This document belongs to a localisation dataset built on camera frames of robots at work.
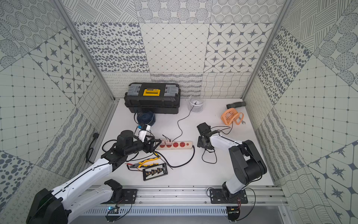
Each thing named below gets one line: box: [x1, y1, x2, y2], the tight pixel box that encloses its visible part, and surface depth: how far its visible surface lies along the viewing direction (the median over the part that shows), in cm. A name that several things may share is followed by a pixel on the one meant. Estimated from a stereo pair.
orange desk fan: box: [220, 107, 245, 126], surface depth 98 cm
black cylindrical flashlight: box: [226, 101, 247, 110], surface depth 117 cm
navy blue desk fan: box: [136, 110, 156, 127], surface depth 103 cm
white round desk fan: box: [187, 95, 206, 113], surface depth 110 cm
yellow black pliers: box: [129, 156, 161, 168], surface depth 86 cm
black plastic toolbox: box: [123, 82, 181, 115], surface depth 103 cm
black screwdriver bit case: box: [142, 163, 168, 182], surface depth 83 cm
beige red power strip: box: [155, 140, 193, 151], surface depth 92 cm
